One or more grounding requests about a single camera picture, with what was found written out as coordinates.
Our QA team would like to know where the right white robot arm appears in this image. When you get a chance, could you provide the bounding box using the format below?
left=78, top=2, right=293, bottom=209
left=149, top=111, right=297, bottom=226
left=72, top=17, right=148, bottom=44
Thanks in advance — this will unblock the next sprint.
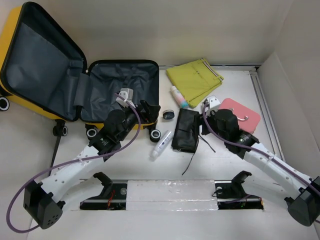
left=202, top=105, right=320, bottom=227

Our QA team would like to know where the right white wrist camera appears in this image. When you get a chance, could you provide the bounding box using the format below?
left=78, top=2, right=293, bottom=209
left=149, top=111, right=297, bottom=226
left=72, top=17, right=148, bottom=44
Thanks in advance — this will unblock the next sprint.
left=203, top=95, right=221, bottom=111

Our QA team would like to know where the aluminium frame rail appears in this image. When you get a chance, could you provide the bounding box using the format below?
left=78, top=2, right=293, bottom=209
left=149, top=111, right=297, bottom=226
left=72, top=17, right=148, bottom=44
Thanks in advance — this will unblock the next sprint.
left=249, top=65, right=286, bottom=162

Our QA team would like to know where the white pink bottle teal cap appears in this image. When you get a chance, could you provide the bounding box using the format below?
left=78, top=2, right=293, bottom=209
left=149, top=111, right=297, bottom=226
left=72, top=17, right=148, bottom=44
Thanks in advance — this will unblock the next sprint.
left=170, top=86, right=189, bottom=109

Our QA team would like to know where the pink case with metal handle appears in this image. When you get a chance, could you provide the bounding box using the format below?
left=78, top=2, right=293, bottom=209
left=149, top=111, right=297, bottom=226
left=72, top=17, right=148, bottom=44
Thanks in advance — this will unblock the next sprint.
left=218, top=98, right=261, bottom=134

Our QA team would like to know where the yellow hard-shell suitcase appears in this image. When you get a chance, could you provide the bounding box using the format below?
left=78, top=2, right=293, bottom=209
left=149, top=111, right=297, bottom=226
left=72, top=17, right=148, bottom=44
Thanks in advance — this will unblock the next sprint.
left=0, top=1, right=160, bottom=138

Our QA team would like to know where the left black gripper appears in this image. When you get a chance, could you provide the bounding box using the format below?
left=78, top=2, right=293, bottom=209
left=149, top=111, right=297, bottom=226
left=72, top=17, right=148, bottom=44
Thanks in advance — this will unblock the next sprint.
left=117, top=100, right=160, bottom=142

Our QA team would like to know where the yellow-green shirt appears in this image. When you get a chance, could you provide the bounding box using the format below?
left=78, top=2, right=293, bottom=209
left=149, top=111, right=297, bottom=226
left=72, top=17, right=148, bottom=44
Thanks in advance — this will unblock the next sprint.
left=166, top=58, right=224, bottom=108

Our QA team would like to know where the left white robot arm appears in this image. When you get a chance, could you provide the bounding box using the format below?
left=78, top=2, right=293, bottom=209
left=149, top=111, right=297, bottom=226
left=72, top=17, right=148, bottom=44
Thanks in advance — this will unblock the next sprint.
left=23, top=99, right=161, bottom=230

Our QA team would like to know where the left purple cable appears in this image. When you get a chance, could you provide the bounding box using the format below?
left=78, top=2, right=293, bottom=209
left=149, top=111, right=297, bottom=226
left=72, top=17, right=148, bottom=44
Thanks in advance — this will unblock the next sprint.
left=5, top=92, right=141, bottom=234

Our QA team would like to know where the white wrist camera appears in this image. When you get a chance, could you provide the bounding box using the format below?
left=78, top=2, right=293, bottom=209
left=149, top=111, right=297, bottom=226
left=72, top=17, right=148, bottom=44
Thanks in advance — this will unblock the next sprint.
left=203, top=95, right=221, bottom=111
left=116, top=88, right=135, bottom=108

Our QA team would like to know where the small black round jar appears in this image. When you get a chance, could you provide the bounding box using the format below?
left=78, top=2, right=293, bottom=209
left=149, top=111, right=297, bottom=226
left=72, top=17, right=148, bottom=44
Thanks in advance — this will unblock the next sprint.
left=162, top=109, right=175, bottom=121

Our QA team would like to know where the black pouch with strings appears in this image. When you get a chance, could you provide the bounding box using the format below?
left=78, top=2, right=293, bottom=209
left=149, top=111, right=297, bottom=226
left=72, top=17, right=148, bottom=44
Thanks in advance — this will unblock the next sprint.
left=171, top=108, right=216, bottom=176

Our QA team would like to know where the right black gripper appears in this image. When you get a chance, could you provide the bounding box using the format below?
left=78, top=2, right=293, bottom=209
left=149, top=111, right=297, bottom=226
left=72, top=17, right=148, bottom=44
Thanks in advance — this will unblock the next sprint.
left=188, top=107, right=228, bottom=142

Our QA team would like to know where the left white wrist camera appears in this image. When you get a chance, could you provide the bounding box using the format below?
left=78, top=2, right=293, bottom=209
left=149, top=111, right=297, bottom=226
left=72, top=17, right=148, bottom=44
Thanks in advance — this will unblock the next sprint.
left=116, top=88, right=135, bottom=108

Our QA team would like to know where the white tube with blue logo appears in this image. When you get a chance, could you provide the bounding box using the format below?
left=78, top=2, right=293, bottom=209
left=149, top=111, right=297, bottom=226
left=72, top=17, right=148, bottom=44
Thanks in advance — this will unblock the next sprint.
left=150, top=130, right=174, bottom=159

